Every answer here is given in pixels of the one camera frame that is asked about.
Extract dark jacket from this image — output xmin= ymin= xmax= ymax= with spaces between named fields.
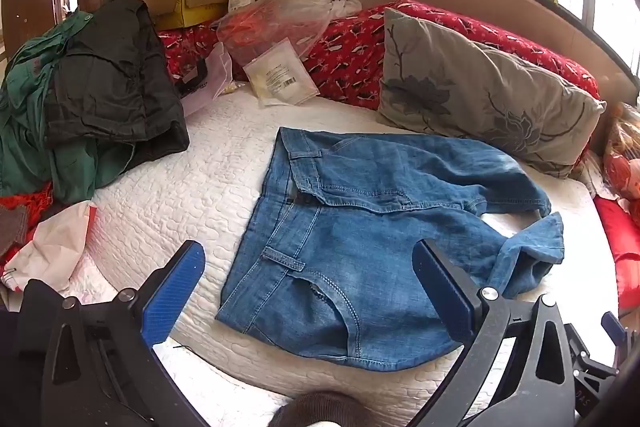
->
xmin=44 ymin=0 xmax=191 ymax=168

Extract clear plastic bag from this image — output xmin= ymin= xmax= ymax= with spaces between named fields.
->
xmin=210 ymin=0 xmax=333 ymax=72

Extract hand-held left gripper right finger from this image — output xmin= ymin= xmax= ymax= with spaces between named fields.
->
xmin=410 ymin=239 xmax=579 ymax=427

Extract red cushion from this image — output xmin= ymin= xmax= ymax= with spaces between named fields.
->
xmin=592 ymin=194 xmax=640 ymax=313

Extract white labelled packet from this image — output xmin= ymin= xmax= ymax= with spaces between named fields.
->
xmin=242 ymin=38 xmax=321 ymax=108

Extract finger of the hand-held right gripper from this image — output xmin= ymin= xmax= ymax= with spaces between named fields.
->
xmin=601 ymin=311 xmax=627 ymax=350
xmin=565 ymin=323 xmax=622 ymax=379

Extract white plastic pouch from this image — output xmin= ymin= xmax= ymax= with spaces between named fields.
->
xmin=180 ymin=42 xmax=235 ymax=118

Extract green garment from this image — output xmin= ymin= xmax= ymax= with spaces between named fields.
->
xmin=0 ymin=9 xmax=136 ymax=208

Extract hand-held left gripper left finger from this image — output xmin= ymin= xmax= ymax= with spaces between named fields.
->
xmin=42 ymin=241 xmax=211 ymax=427

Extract orange floral cloth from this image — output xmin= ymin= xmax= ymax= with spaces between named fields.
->
xmin=602 ymin=102 xmax=640 ymax=202

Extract red patterned cloth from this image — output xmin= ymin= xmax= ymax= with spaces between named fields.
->
xmin=0 ymin=182 xmax=56 ymax=258

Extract blue denim pants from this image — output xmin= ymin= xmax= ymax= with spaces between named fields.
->
xmin=215 ymin=126 xmax=566 ymax=372

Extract red printed blanket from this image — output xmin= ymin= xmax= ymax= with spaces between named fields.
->
xmin=157 ymin=0 xmax=601 ymax=112

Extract white and red cloth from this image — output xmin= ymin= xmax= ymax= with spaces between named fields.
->
xmin=0 ymin=201 xmax=98 ymax=293

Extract grey knit cloth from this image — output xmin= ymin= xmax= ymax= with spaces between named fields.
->
xmin=0 ymin=206 xmax=29 ymax=258

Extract white quilted bed cover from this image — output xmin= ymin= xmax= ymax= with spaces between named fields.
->
xmin=65 ymin=92 xmax=621 ymax=427

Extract grey floral pillow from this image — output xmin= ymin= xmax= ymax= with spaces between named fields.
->
xmin=376 ymin=7 xmax=608 ymax=180

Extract small white cloth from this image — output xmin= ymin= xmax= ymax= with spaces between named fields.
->
xmin=320 ymin=0 xmax=363 ymax=20

